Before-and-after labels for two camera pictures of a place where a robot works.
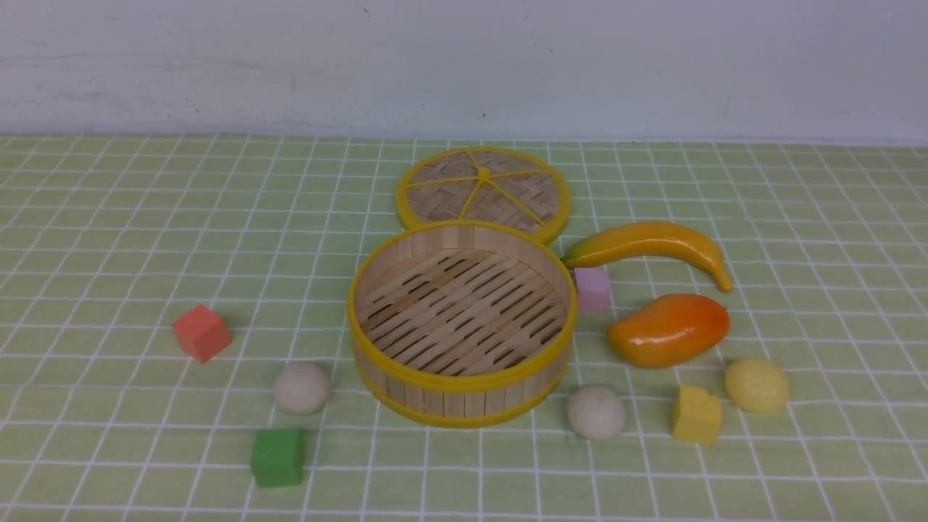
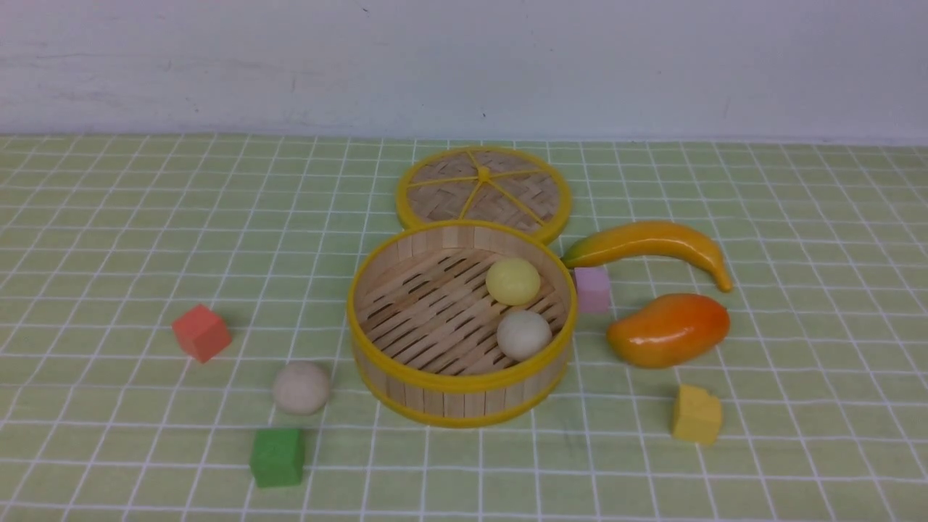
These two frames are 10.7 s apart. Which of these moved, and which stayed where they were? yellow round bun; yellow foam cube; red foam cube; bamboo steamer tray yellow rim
Moved: yellow round bun
Stayed: bamboo steamer tray yellow rim; red foam cube; yellow foam cube
